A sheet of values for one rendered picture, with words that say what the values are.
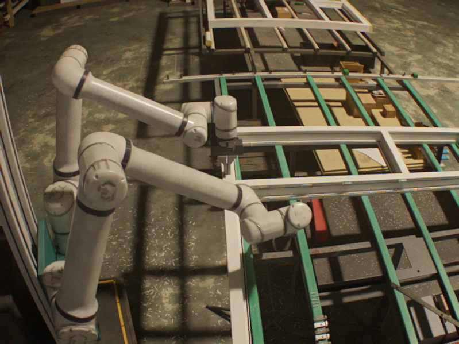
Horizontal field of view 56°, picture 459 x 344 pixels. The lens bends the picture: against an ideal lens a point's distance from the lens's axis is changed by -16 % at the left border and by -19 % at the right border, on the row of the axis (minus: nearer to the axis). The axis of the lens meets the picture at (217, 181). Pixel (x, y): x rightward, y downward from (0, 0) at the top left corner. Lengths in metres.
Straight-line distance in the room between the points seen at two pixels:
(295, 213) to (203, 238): 1.71
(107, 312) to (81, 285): 1.00
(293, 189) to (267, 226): 0.60
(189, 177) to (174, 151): 2.50
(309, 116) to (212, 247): 1.02
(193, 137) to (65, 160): 0.61
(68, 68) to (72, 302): 0.85
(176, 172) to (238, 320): 0.51
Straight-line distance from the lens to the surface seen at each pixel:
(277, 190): 2.17
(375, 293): 2.26
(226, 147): 2.03
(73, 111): 2.05
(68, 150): 2.15
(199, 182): 1.57
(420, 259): 2.05
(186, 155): 3.99
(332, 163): 2.83
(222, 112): 2.00
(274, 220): 1.61
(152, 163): 1.48
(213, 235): 3.29
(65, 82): 1.83
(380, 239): 2.06
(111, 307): 2.52
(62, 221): 2.14
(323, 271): 2.27
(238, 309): 1.67
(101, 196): 1.28
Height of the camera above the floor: 2.25
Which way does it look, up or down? 37 degrees down
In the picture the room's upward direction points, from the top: 2 degrees counter-clockwise
